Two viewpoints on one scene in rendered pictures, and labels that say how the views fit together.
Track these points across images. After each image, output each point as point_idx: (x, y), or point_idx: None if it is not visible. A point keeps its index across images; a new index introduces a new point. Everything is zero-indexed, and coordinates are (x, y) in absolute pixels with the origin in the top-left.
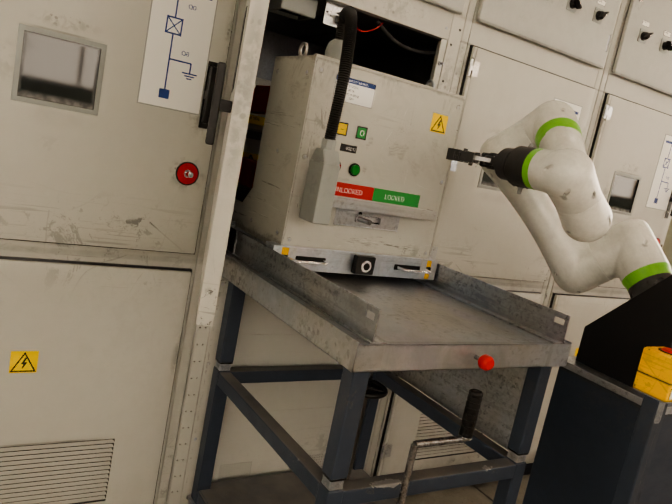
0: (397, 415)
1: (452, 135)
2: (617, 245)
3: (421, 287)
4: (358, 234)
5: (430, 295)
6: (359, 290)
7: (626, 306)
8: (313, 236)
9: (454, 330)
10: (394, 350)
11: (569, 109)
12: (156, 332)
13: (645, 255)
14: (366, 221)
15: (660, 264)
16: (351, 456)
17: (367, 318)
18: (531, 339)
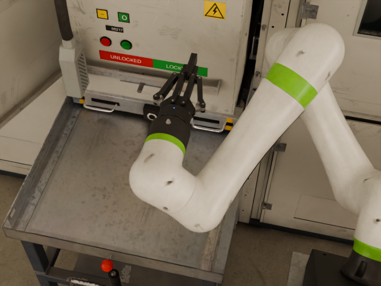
0: (273, 188)
1: (236, 20)
2: (361, 202)
3: (219, 137)
4: (148, 89)
5: (202, 155)
6: (130, 139)
7: (313, 267)
8: (105, 85)
9: (121, 223)
10: (32, 235)
11: (312, 52)
12: (51, 100)
13: (368, 232)
14: (137, 89)
15: (375, 249)
16: (41, 265)
17: (13, 212)
18: (185, 255)
